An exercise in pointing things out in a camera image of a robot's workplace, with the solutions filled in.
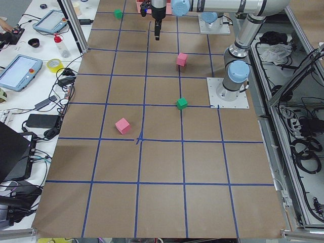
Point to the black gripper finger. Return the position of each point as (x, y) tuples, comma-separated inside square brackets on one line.
[(157, 29)]

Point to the green foam cube far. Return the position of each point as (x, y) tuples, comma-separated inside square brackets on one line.
[(118, 13)]

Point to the green foam cube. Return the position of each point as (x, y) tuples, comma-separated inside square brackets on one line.
[(181, 103), (118, 13)]

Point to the pink foam cube upper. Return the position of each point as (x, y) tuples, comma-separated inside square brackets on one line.
[(181, 59)]

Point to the pink foam cube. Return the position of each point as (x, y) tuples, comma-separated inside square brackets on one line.
[(181, 59), (123, 126)]

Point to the green foam cube centre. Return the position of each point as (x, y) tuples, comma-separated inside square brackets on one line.
[(181, 103)]

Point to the clear bottle red cap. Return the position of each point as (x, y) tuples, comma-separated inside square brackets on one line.
[(63, 50)]

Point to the blue teach pendant upper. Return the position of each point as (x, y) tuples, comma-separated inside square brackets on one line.
[(53, 22)]

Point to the blue teach pendant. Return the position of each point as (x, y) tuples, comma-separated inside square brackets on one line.
[(20, 72), (53, 22)]

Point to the pink foam cube lower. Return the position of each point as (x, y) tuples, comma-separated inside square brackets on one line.
[(123, 126)]

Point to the yellow tape roll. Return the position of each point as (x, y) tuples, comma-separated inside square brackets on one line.
[(55, 65)]

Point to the crumpled white cloth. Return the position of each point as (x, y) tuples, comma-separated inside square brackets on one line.
[(277, 54)]

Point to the small black bowl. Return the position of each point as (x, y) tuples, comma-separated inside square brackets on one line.
[(34, 42)]

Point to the blue teach pendant lower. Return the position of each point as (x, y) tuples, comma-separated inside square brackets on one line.
[(20, 72)]

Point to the black power adapter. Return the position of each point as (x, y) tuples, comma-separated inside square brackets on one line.
[(42, 121)]

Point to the black laptop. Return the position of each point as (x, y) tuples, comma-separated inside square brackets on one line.
[(17, 150)]

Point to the aluminium frame post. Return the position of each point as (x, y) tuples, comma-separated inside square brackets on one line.
[(69, 13)]

